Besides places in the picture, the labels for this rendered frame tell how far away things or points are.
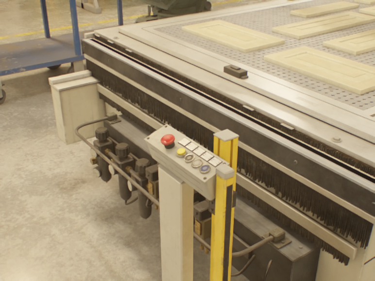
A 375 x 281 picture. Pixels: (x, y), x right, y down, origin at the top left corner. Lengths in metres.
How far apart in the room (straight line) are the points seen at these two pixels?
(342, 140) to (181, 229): 0.56
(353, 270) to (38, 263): 1.42
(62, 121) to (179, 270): 1.35
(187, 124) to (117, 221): 0.81
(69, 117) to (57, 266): 0.79
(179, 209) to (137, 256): 0.99
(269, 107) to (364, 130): 0.34
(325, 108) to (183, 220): 0.63
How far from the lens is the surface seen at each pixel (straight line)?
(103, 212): 2.62
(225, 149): 1.21
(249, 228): 1.66
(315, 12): 3.01
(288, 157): 1.55
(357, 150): 1.49
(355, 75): 1.97
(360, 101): 1.78
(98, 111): 2.68
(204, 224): 1.72
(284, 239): 1.62
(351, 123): 1.59
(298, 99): 1.73
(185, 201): 1.34
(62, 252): 2.41
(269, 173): 1.64
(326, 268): 1.67
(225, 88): 1.86
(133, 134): 2.26
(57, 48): 4.43
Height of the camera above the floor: 1.52
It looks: 28 degrees down
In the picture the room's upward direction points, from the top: straight up
